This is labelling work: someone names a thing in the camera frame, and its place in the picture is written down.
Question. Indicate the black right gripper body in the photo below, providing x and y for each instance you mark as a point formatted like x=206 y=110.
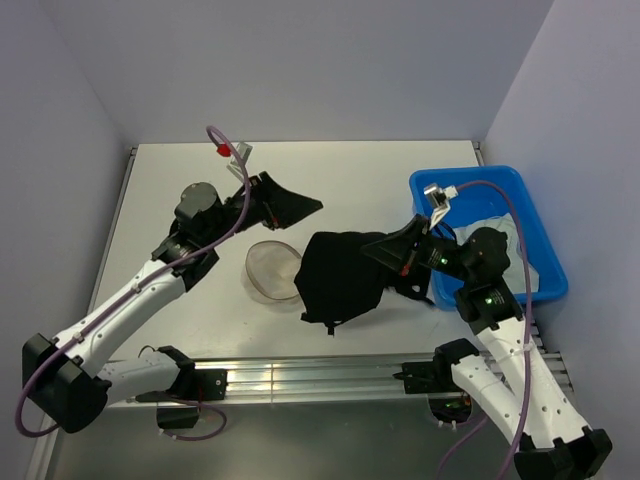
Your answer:
x=442 y=252

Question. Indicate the aluminium table edge rail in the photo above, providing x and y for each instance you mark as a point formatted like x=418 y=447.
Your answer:
x=300 y=380

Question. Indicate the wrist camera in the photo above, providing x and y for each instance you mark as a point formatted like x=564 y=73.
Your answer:
x=440 y=201
x=244 y=150

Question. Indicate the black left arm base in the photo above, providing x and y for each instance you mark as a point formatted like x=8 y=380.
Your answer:
x=178 y=412

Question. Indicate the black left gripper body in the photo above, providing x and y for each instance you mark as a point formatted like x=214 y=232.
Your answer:
x=232 y=213

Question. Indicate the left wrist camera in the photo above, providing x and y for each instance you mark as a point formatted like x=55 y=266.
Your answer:
x=244 y=150

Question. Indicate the blue plastic bin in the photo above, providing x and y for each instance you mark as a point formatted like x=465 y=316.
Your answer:
x=482 y=205

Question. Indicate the white mesh laundry bag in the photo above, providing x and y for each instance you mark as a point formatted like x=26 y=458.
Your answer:
x=269 y=271

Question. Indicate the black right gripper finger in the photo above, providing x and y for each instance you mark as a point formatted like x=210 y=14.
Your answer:
x=400 y=263
x=397 y=245

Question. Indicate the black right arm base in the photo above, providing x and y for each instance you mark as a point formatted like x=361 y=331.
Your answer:
x=448 y=403

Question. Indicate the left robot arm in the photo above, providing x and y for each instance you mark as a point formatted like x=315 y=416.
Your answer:
x=70 y=376

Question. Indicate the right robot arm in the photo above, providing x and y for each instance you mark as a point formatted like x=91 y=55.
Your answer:
x=552 y=440

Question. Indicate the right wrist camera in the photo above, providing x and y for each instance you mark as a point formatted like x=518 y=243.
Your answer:
x=440 y=201

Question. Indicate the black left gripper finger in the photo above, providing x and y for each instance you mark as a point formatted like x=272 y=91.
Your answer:
x=281 y=200
x=280 y=218

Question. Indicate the black bra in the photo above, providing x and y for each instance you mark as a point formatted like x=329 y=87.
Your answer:
x=337 y=283

